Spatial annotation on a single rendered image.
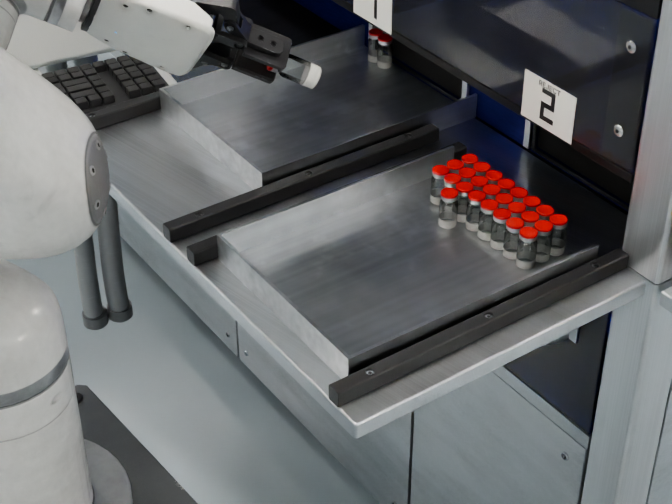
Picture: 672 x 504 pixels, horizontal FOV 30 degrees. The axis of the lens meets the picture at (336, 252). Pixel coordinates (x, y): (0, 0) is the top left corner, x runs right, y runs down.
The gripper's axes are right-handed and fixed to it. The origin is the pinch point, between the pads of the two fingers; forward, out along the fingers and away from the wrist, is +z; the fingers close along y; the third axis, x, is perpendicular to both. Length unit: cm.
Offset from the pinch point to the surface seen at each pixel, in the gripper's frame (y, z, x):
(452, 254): -25.1, 33.4, -0.6
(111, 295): -134, 15, 17
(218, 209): -38.2, 8.6, 0.7
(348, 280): -27.2, 22.4, -6.9
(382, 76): -51, 30, 34
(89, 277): -130, 9, 18
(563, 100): -12.9, 38.1, 16.4
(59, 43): -84, -12, 38
